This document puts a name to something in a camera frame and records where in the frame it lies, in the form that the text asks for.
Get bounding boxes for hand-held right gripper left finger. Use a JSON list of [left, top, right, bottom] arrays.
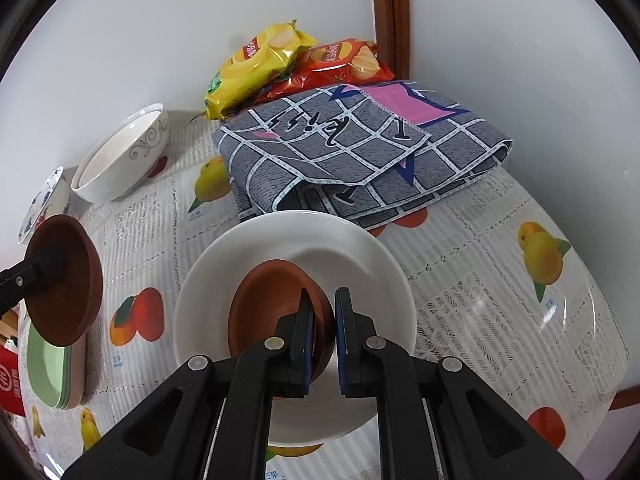
[[61, 287, 317, 480]]

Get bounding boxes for grey checked folded cloth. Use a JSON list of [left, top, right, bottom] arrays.
[[212, 80, 515, 232]]

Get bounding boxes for red box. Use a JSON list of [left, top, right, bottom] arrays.
[[0, 347, 27, 417]]

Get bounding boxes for blue patterned white bowl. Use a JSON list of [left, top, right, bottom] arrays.
[[18, 166, 71, 246]]

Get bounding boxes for plain white bowl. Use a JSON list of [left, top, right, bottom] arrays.
[[172, 211, 416, 447]]

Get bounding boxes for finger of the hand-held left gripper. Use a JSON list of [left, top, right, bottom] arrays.
[[0, 246, 70, 313]]

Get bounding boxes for small brown bowl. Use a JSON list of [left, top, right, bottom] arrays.
[[228, 258, 337, 382], [25, 214, 105, 347]]

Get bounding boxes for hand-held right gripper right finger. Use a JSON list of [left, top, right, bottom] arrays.
[[334, 287, 584, 480]]

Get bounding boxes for pink plate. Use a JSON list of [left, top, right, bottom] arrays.
[[59, 331, 90, 411]]

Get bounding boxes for yellow chip bag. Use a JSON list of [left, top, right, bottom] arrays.
[[203, 20, 320, 121]]

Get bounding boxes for green plate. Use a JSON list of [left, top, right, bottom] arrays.
[[27, 321, 72, 409]]

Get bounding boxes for brown wooden door frame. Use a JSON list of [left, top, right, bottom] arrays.
[[367, 0, 412, 84]]

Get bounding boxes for brown baseboard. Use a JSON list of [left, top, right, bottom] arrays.
[[609, 386, 637, 412]]

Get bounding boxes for red chip bag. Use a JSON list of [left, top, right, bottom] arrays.
[[254, 38, 397, 107]]

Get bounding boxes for large white printed bowl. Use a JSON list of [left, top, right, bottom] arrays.
[[70, 103, 171, 204]]

